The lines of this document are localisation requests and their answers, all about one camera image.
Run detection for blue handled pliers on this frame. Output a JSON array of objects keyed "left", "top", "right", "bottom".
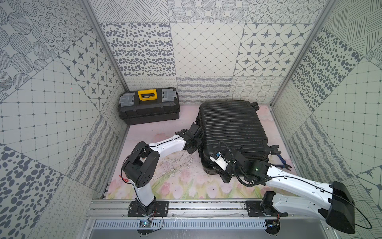
[{"left": 272, "top": 154, "right": 291, "bottom": 171}]

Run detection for black hard-shell suitcase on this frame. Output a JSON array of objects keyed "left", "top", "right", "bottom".
[{"left": 196, "top": 100, "right": 281, "bottom": 175}]

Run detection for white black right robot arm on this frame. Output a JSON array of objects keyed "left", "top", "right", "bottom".
[{"left": 216, "top": 157, "right": 356, "bottom": 234}]

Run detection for black toolbox with yellow handle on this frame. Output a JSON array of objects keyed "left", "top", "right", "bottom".
[{"left": 118, "top": 87, "right": 181, "bottom": 125}]

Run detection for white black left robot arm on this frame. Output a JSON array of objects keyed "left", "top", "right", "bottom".
[{"left": 120, "top": 123, "right": 203, "bottom": 217}]

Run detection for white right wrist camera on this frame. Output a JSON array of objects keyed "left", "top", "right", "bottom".
[{"left": 210, "top": 151, "right": 229, "bottom": 171}]

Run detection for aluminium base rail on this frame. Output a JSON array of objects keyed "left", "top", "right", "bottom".
[{"left": 85, "top": 199, "right": 315, "bottom": 235}]

